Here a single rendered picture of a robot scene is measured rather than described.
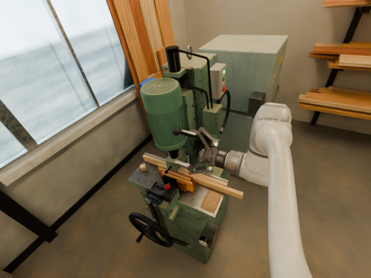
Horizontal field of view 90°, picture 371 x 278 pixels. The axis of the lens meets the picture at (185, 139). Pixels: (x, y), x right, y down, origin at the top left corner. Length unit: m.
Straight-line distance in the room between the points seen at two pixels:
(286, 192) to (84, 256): 2.01
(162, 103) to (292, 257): 0.62
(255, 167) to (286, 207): 0.24
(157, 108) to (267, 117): 0.43
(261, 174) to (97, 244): 1.84
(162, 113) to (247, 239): 1.51
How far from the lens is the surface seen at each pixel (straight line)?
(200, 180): 1.12
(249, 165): 0.67
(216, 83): 1.02
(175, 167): 1.07
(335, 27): 2.90
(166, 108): 0.79
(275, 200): 0.47
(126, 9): 2.29
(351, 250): 2.25
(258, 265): 1.94
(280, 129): 0.59
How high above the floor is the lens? 1.84
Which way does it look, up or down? 40 degrees down
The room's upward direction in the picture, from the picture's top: 8 degrees counter-clockwise
